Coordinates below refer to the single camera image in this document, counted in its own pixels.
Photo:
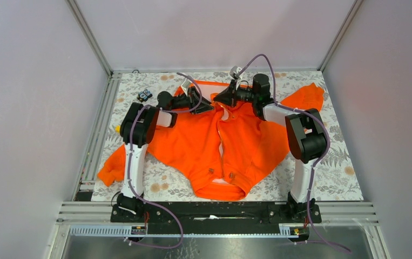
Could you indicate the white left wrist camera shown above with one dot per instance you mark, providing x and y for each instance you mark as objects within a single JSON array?
[{"x": 185, "y": 85}]

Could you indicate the floral table mat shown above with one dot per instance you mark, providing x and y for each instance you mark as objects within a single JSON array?
[{"x": 335, "y": 178}]

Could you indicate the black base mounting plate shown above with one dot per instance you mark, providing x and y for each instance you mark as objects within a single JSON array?
[{"x": 208, "y": 218}]

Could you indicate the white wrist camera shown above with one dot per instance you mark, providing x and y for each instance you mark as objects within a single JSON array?
[
  {"x": 236, "y": 72},
  {"x": 185, "y": 85}
]

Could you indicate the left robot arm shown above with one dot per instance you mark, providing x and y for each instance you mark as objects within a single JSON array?
[{"x": 138, "y": 129}]

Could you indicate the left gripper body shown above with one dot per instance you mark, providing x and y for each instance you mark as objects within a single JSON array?
[{"x": 183, "y": 101}]

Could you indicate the orange zip jacket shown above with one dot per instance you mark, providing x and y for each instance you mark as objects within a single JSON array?
[{"x": 224, "y": 152}]

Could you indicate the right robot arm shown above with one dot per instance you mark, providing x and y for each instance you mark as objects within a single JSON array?
[{"x": 308, "y": 140}]

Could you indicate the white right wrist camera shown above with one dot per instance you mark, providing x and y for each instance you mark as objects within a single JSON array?
[{"x": 236, "y": 72}]

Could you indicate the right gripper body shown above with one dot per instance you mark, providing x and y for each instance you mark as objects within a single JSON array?
[{"x": 245, "y": 95}]

